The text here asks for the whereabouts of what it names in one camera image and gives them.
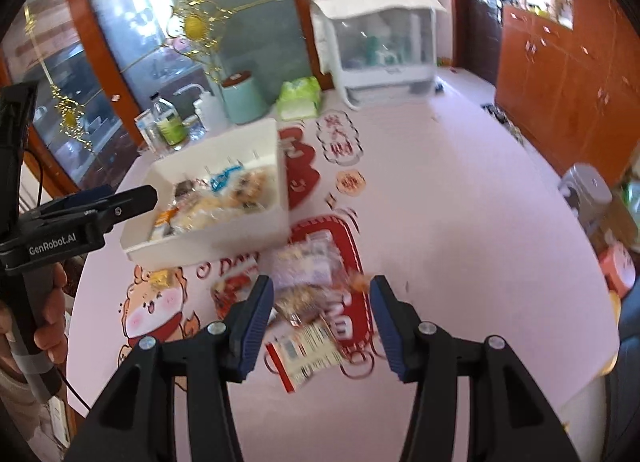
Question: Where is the green bag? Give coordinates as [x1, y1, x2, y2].
[619, 181, 640, 225]

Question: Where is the white plastic bin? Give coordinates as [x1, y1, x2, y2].
[120, 118, 292, 263]

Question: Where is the clear packet with purple label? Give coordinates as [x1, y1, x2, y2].
[270, 233, 374, 331]

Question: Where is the green tissue pack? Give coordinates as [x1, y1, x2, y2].
[275, 76, 322, 121]

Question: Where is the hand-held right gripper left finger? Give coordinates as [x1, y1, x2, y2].
[77, 276, 275, 462]

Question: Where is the white countertop storage appliance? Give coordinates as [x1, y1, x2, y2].
[310, 0, 447, 108]

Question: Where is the wooden cabinet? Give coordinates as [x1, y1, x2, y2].
[492, 0, 640, 177]

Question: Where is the clear packet of yellow puffs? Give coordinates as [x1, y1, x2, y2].
[172, 192, 236, 231]

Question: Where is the gold door ornament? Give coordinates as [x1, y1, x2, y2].
[167, 0, 234, 65]
[49, 83, 97, 149]

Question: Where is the blue snack packet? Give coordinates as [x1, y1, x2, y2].
[209, 166, 244, 191]

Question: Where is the glass panel door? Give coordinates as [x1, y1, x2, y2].
[0, 0, 366, 193]

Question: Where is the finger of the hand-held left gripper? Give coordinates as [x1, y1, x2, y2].
[37, 185, 117, 221]
[84, 185, 159, 233]

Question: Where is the person's left hand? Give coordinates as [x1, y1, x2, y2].
[0, 262, 69, 367]

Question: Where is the orange and white snack packet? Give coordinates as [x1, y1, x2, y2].
[149, 208, 181, 243]

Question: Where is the clear packet of rice crisps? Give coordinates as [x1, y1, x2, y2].
[227, 166, 277, 213]

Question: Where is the white and blue box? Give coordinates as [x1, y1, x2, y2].
[133, 109, 159, 147]

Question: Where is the white squeeze bottle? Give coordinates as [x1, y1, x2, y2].
[192, 83, 229, 133]

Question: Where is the clear bottle with green label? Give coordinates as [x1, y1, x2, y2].
[150, 96, 189, 151]

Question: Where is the red and white cartoon packet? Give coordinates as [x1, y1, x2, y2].
[264, 316, 347, 394]

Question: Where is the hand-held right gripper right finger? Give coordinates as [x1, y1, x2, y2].
[369, 276, 571, 462]

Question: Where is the teal ceramic canister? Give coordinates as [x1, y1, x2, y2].
[220, 70, 269, 125]

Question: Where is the pink container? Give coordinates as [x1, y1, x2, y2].
[596, 241, 637, 295]

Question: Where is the grey rounded container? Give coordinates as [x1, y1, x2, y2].
[556, 163, 614, 233]

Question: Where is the person's left forearm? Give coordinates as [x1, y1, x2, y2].
[0, 358, 37, 405]

